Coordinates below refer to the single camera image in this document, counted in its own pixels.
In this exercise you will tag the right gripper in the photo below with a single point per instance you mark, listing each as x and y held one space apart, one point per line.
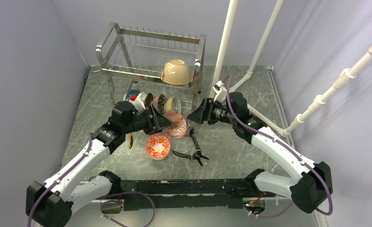
202 113

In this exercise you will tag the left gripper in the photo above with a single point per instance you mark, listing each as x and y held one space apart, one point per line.
151 124

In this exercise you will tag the red patterned bowl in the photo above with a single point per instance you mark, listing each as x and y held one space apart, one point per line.
180 124

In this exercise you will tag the brown floral bowl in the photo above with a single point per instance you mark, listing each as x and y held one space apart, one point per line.
159 103

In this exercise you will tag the orange floral bowl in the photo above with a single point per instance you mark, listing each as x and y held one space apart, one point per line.
158 146

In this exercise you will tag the beige dark rimmed bowl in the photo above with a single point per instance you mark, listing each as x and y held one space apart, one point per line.
148 100

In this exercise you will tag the teal white bowl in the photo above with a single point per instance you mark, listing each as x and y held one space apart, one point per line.
132 92

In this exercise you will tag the steel dish rack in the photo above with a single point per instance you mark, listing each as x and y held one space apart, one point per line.
140 55

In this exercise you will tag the yellow teal patterned bowl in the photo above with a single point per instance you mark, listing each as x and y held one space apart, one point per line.
173 103

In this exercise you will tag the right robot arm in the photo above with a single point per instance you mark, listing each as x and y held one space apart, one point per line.
308 185

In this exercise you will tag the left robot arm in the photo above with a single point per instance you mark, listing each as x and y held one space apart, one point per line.
52 202

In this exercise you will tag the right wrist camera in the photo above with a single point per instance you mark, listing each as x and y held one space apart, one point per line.
220 92

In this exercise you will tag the yellow handled pliers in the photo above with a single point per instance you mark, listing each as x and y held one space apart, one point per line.
129 140

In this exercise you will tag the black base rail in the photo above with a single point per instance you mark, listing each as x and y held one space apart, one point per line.
230 193

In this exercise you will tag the white pipe frame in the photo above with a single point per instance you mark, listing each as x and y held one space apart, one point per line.
311 41

